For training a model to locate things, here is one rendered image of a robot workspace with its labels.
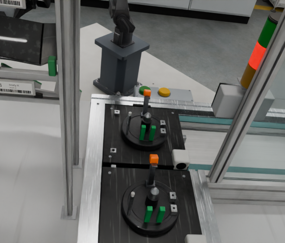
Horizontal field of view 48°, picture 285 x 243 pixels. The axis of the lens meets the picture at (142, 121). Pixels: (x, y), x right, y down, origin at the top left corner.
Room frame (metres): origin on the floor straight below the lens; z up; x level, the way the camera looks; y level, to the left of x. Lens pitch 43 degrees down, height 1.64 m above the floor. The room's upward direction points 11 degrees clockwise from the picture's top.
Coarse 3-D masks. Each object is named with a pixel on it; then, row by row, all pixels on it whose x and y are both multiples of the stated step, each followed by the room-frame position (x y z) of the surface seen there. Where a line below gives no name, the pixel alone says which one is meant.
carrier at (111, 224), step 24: (120, 168) 0.53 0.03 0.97; (120, 192) 0.46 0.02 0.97; (144, 192) 0.46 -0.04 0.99; (168, 192) 0.47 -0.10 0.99; (192, 192) 0.50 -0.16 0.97; (120, 216) 0.39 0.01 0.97; (144, 216) 0.39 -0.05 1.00; (168, 216) 0.41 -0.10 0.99; (192, 216) 0.43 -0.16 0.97; (120, 240) 0.34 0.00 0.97; (144, 240) 0.35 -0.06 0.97; (168, 240) 0.36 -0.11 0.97; (192, 240) 0.36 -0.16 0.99
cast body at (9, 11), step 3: (0, 6) 0.78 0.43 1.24; (0, 9) 0.77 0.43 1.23; (3, 9) 0.77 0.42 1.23; (6, 9) 0.77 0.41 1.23; (9, 9) 0.77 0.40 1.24; (12, 9) 0.77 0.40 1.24; (15, 9) 0.78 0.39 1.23; (6, 12) 0.77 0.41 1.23; (9, 12) 0.77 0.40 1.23; (12, 12) 0.77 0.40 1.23; (6, 15) 0.77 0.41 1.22; (9, 15) 0.77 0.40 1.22; (12, 15) 0.77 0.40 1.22
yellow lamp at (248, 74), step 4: (248, 64) 0.60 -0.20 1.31; (248, 68) 0.59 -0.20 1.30; (252, 68) 0.58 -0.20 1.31; (244, 72) 0.60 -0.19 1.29; (248, 72) 0.59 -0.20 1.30; (252, 72) 0.58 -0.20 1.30; (244, 76) 0.59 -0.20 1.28; (248, 76) 0.58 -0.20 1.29; (252, 76) 0.58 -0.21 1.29; (244, 80) 0.59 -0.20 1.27; (248, 80) 0.58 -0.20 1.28; (244, 84) 0.59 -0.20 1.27; (248, 84) 0.58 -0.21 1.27
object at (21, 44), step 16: (0, 16) 0.49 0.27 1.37; (0, 32) 0.48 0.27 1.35; (16, 32) 0.48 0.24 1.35; (32, 32) 0.48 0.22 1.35; (48, 32) 0.51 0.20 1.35; (0, 48) 0.47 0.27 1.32; (16, 48) 0.47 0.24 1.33; (32, 48) 0.47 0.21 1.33; (48, 48) 0.50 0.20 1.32; (32, 64) 0.46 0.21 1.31
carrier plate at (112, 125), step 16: (112, 112) 0.74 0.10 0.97; (128, 112) 0.76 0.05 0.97; (160, 112) 0.79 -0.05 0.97; (176, 112) 0.81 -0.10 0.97; (112, 128) 0.68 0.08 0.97; (176, 128) 0.73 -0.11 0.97; (112, 144) 0.61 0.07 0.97; (128, 144) 0.62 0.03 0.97; (176, 144) 0.66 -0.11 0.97; (112, 160) 0.56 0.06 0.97; (128, 160) 0.57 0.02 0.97; (144, 160) 0.58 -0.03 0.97; (160, 160) 0.59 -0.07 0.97
